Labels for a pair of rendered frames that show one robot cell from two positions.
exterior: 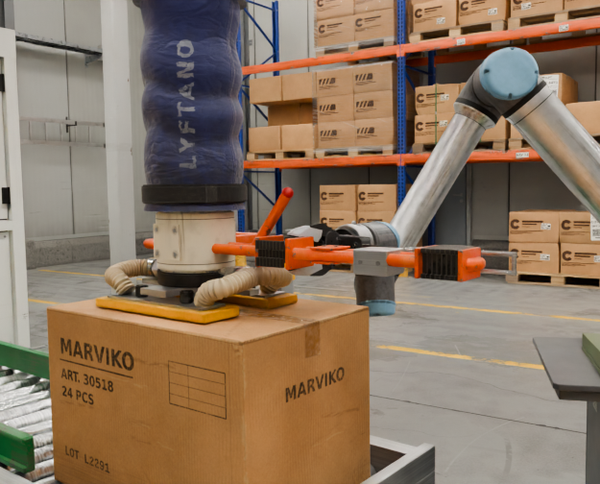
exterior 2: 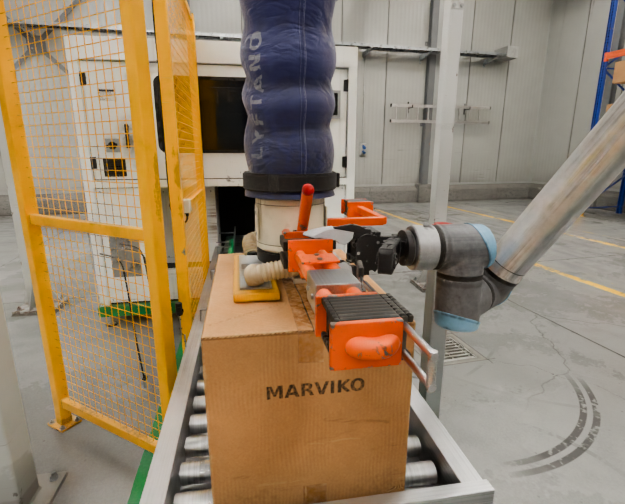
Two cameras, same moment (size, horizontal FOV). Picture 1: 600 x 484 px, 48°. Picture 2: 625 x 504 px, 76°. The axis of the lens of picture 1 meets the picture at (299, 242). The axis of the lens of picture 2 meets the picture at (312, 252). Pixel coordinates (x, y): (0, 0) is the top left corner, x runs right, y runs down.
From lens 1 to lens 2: 0.91 m
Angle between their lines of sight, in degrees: 42
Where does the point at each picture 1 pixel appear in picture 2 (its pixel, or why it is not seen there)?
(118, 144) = (442, 124)
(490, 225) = not seen: outside the picture
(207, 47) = (274, 36)
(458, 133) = (624, 109)
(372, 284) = (444, 295)
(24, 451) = not seen: hidden behind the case
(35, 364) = not seen: hidden behind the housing
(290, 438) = (273, 431)
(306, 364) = (300, 369)
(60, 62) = (465, 66)
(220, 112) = (284, 103)
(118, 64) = (450, 63)
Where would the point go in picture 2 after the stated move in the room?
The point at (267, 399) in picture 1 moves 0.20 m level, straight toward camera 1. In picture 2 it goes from (238, 392) to (133, 454)
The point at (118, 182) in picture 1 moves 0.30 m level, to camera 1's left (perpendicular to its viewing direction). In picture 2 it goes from (439, 152) to (409, 152)
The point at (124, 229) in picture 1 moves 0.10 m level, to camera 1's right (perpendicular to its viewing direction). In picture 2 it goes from (440, 186) to (451, 187)
